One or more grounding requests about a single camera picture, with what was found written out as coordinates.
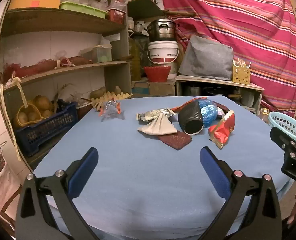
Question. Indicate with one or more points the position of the brown cardboard box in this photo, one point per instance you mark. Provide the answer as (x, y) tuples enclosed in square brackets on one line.
[(153, 88)]

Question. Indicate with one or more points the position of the orange round tub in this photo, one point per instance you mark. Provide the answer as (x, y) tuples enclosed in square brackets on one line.
[(34, 3)]

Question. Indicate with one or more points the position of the red gold snack wrapper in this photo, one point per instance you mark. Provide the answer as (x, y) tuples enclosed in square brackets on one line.
[(222, 130)]

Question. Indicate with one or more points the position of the black paper cup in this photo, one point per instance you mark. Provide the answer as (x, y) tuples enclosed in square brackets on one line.
[(191, 120)]

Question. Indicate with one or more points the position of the red scalloped plastic basket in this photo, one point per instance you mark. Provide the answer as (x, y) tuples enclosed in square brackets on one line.
[(157, 74)]

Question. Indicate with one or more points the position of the red mesh bag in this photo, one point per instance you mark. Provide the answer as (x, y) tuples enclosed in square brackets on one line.
[(35, 67)]

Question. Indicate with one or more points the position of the clear plastic food container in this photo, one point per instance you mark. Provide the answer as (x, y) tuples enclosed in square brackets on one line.
[(102, 54)]

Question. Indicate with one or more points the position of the grey cloth cover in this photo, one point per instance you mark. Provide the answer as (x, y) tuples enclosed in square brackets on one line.
[(205, 58)]

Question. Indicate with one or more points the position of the light blue plastic basket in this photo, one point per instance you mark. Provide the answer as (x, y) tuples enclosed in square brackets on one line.
[(285, 125)]

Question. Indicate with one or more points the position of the yellow utensil holder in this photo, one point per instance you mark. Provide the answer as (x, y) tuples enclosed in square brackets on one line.
[(241, 75)]

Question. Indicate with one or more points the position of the blue plastic bag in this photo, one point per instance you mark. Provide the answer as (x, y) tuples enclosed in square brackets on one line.
[(208, 112)]

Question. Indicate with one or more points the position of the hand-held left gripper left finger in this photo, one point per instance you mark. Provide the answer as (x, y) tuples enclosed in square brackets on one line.
[(84, 170)]

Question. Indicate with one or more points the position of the clear bottle with yellow label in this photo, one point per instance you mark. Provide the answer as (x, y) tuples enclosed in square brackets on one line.
[(264, 115)]

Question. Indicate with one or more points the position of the wooden shelf unit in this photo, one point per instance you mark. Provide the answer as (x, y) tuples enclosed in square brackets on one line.
[(63, 22)]

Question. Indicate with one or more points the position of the small red plastic basket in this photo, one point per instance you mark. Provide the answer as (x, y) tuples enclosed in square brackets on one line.
[(116, 16)]

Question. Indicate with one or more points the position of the maroon scouring pad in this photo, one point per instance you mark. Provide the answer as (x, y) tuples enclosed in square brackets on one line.
[(176, 139)]

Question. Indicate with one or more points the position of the silver snack wrapper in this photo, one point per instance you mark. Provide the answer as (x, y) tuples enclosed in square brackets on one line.
[(153, 115)]

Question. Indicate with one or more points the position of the large yellow oil bottle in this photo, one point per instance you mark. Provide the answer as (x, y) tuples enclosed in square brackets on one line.
[(134, 57)]

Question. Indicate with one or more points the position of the green plastic tray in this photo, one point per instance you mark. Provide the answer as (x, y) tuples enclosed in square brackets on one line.
[(84, 9)]

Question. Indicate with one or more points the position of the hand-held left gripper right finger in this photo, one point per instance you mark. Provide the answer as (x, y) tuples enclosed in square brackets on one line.
[(214, 172)]

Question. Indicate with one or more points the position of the white plastic bucket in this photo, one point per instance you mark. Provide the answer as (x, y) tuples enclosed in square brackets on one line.
[(163, 52)]

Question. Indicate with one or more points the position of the clear orange plastic wrapper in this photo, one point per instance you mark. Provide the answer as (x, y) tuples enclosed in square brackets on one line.
[(110, 108)]

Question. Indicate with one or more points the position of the wicker basket of potatoes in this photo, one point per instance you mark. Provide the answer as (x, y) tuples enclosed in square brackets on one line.
[(29, 115)]

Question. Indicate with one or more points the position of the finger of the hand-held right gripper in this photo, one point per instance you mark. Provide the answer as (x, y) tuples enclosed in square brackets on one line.
[(284, 137)]

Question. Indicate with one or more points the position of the blue table cloth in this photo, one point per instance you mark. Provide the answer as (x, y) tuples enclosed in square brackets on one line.
[(143, 175)]

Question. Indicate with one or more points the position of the yellow egg tray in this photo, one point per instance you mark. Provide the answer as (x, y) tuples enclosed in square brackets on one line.
[(113, 97)]

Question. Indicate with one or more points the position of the steel cooking pot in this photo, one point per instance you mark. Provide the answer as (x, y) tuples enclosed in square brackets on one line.
[(161, 30)]

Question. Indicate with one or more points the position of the red striped cloth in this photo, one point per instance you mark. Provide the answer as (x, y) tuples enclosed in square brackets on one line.
[(238, 20)]

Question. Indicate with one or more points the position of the low wooden shelf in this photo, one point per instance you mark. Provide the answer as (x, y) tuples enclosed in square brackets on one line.
[(218, 85)]

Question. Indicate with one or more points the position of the blue plastic crate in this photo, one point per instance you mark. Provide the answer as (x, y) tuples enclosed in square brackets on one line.
[(46, 130)]

